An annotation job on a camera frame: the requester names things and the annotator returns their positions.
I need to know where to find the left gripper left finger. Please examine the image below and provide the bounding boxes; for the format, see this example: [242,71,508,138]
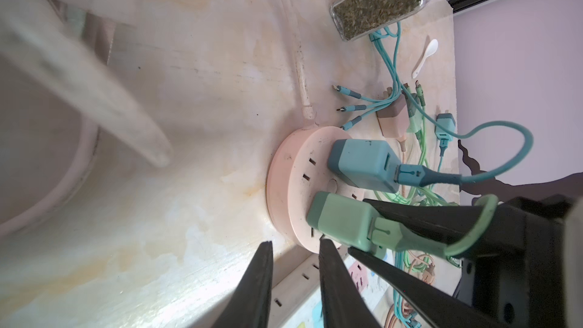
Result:
[213,241,273,327]

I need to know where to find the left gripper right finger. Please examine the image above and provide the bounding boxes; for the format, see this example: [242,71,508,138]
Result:
[319,239,380,327]

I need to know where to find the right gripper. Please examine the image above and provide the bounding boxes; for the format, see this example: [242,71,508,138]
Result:
[348,194,575,327]

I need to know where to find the teal charger plug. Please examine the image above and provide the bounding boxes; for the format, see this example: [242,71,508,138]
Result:
[327,139,462,193]
[435,112,455,157]

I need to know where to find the pink charger plug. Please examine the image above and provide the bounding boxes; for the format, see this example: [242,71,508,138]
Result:
[376,94,410,153]

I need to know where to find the light green charger plug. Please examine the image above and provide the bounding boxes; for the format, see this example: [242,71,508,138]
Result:
[403,80,426,134]

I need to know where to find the white multicolour power strip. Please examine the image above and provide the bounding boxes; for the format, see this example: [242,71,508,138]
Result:
[268,247,392,327]

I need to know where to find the round pink power socket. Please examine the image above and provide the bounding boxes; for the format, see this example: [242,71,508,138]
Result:
[267,126,364,253]

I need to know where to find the white spoon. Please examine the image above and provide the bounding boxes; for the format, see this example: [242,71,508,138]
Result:
[411,39,439,79]

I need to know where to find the tangled charging cables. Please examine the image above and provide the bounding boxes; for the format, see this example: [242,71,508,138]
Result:
[332,22,534,328]

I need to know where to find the pink socket cord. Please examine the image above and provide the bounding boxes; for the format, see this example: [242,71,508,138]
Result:
[0,0,317,238]

